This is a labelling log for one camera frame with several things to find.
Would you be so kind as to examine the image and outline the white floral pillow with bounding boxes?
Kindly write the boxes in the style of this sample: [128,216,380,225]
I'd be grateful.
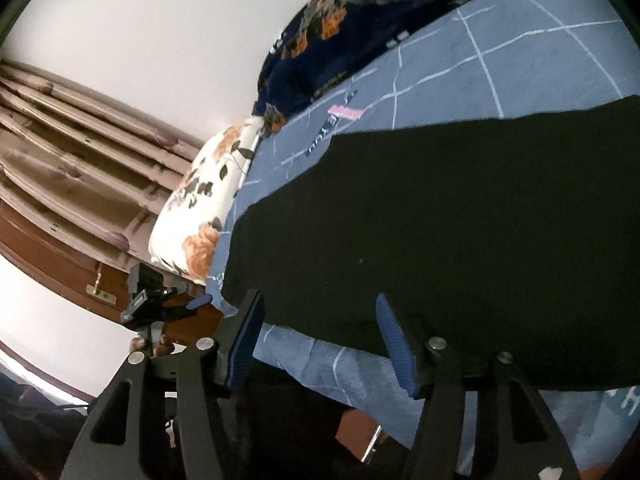
[148,116,266,286]

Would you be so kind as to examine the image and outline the wooden bed side rail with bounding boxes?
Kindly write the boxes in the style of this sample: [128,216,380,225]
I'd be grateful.
[335,407,386,463]

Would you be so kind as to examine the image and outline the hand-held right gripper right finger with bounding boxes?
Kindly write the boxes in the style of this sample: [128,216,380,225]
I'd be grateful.
[375,292,583,480]

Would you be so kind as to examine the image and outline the blue checked bedsheet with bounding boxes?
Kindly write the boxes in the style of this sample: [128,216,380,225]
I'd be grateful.
[207,0,640,480]

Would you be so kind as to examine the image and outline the person's dark clothing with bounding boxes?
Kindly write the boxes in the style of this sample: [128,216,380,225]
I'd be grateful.
[0,370,96,480]

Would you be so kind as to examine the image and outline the brown wooden bed frame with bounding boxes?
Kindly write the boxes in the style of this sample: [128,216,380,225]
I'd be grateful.
[0,200,226,346]

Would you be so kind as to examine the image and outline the black pants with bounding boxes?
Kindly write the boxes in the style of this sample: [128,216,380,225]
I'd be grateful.
[220,94,640,391]

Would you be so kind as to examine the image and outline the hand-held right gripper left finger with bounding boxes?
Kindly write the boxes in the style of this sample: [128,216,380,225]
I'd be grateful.
[60,289,266,480]

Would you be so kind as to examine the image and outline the navy dog print blanket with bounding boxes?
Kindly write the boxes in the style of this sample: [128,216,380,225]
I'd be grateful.
[251,0,556,133]

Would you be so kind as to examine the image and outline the beige floral curtain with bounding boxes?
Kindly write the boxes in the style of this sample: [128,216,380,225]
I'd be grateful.
[0,60,201,261]

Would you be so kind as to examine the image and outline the person's left hand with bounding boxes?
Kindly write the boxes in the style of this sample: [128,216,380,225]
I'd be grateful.
[129,322,176,358]

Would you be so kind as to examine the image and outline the small metal bracket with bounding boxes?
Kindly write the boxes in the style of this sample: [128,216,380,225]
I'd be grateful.
[86,272,118,303]

